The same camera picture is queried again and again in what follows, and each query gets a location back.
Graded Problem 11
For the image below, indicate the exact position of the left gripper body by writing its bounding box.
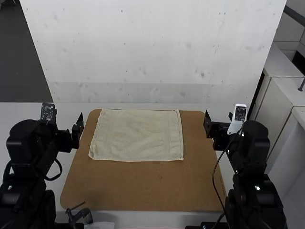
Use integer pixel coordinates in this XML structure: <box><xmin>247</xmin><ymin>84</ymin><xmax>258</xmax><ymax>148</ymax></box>
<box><xmin>58</xmin><ymin>123</ymin><xmax>81</xmax><ymax>153</ymax></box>

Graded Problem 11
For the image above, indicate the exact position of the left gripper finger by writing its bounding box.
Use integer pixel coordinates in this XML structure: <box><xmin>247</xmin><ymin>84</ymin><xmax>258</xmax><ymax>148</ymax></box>
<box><xmin>75</xmin><ymin>112</ymin><xmax>85</xmax><ymax>131</ymax></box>

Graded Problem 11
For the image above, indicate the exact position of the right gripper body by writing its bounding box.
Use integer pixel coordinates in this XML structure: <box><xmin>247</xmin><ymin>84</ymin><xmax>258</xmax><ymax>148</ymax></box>
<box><xmin>206</xmin><ymin>121</ymin><xmax>231</xmax><ymax>151</ymax></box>

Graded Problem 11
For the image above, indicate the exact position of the pale towel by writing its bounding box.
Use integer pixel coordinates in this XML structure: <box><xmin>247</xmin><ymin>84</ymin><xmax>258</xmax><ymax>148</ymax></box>
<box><xmin>88</xmin><ymin>108</ymin><xmax>186</xmax><ymax>163</ymax></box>

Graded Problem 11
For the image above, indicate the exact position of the white cabinet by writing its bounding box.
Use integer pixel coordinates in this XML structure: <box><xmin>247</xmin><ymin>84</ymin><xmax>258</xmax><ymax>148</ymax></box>
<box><xmin>247</xmin><ymin>40</ymin><xmax>305</xmax><ymax>125</ymax></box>
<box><xmin>256</xmin><ymin>76</ymin><xmax>305</xmax><ymax>215</ymax></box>

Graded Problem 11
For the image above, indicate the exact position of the black clamp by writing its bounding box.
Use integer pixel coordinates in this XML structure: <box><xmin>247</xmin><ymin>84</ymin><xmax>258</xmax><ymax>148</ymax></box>
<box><xmin>65</xmin><ymin>201</ymin><xmax>94</xmax><ymax>227</ymax></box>

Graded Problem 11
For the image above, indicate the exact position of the cork mat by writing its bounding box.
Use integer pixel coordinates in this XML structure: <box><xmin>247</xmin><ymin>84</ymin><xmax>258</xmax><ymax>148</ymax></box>
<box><xmin>60</xmin><ymin>108</ymin><xmax>227</xmax><ymax>213</ymax></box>

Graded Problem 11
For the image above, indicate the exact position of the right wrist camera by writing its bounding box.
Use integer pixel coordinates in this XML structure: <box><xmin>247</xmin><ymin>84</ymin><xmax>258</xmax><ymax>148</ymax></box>
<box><xmin>226</xmin><ymin>103</ymin><xmax>247</xmax><ymax>135</ymax></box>

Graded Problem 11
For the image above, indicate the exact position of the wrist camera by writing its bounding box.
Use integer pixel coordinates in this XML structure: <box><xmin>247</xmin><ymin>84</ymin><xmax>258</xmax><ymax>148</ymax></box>
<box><xmin>40</xmin><ymin>103</ymin><xmax>58</xmax><ymax>126</ymax></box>
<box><xmin>226</xmin><ymin>103</ymin><xmax>247</xmax><ymax>135</ymax></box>

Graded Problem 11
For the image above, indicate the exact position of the black cable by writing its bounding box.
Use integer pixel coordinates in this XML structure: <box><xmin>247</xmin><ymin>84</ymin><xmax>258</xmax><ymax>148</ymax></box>
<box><xmin>44</xmin><ymin>159</ymin><xmax>64</xmax><ymax>181</ymax></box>
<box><xmin>212</xmin><ymin>120</ymin><xmax>245</xmax><ymax>229</ymax></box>

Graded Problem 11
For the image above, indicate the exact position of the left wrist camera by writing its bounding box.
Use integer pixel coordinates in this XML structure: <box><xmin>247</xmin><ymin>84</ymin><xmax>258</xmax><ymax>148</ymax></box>
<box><xmin>40</xmin><ymin>103</ymin><xmax>58</xmax><ymax>126</ymax></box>

